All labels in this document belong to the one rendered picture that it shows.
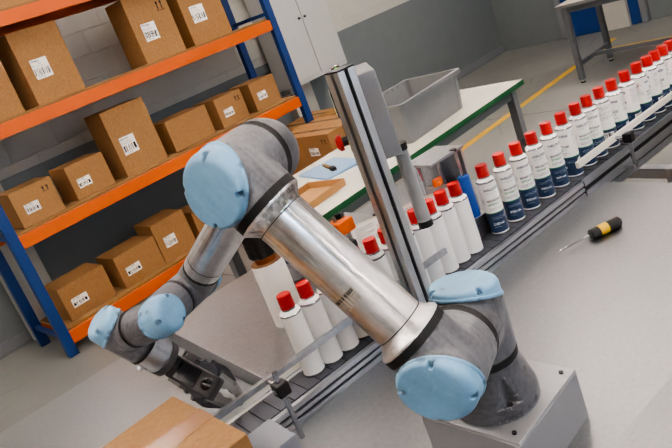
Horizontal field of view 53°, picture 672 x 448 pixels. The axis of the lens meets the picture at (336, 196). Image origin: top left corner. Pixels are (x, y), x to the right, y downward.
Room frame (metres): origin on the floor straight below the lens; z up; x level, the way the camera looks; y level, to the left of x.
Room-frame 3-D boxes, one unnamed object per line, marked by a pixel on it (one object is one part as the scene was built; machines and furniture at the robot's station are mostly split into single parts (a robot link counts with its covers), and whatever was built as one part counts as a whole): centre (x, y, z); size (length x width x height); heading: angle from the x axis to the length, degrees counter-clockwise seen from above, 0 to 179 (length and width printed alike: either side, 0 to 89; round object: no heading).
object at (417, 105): (3.65, -0.54, 0.91); 0.60 x 0.40 x 0.22; 133
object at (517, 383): (0.99, -0.13, 0.98); 0.15 x 0.15 x 0.10
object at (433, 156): (1.80, -0.29, 1.14); 0.14 x 0.11 x 0.01; 122
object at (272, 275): (1.68, 0.23, 1.03); 0.09 x 0.09 x 0.30
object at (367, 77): (1.47, -0.12, 1.38); 0.17 x 0.10 x 0.19; 177
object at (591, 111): (2.02, -0.83, 0.98); 0.05 x 0.05 x 0.20
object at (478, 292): (0.98, -0.13, 1.10); 0.13 x 0.12 x 0.14; 148
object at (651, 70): (2.22, -1.15, 0.98); 0.05 x 0.05 x 0.20
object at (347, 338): (1.44, 0.10, 0.98); 0.05 x 0.05 x 0.20
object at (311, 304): (1.41, 0.14, 0.98); 0.05 x 0.05 x 0.20
